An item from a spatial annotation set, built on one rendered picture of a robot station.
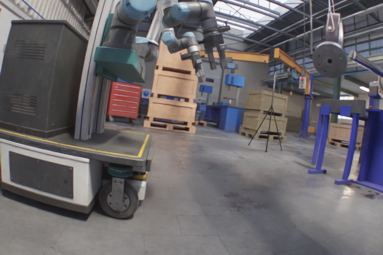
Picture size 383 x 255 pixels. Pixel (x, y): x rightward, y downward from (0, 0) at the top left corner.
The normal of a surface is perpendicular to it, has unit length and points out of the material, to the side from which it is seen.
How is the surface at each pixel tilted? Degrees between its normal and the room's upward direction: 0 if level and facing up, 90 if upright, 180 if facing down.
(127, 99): 90
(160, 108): 90
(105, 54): 90
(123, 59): 90
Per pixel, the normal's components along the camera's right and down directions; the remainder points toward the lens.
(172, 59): 0.22, 0.04
